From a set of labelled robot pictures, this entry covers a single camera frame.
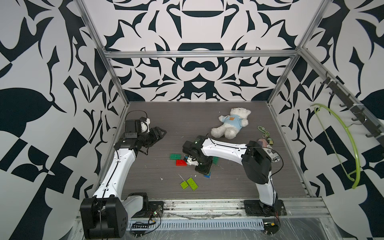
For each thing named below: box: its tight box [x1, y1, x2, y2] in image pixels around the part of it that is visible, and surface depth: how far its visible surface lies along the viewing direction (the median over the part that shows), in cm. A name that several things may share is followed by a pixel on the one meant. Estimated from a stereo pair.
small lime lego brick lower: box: [180, 180, 189, 190], surface depth 82 cm
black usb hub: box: [132, 223, 150, 229], surface depth 74 cm
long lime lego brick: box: [186, 177, 199, 191], surface depth 84 cm
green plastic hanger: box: [310, 103, 361, 189], surface depth 62 cm
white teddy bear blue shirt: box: [210, 107, 251, 140], surface depth 101 cm
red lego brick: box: [175, 159, 188, 167], surface depth 89 cm
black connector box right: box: [263, 222, 279, 235], surface depth 73 cm
